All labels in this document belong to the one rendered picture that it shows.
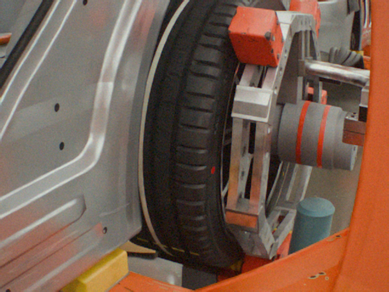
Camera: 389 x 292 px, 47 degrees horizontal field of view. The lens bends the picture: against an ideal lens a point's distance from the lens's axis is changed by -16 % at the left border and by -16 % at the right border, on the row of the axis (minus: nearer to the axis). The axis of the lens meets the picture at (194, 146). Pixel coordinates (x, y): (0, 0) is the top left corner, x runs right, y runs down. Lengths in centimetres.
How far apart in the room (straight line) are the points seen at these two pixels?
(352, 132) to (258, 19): 26
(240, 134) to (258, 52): 14
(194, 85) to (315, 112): 32
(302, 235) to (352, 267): 49
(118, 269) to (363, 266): 45
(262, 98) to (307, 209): 27
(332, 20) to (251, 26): 282
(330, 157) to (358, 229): 55
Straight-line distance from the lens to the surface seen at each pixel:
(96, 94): 72
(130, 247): 230
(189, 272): 131
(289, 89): 108
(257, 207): 90
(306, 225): 101
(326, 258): 63
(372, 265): 54
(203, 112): 84
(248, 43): 85
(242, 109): 86
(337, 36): 370
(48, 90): 63
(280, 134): 106
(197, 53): 87
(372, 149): 49
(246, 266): 119
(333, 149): 105
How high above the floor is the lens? 115
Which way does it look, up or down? 18 degrees down
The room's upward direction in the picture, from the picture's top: 2 degrees clockwise
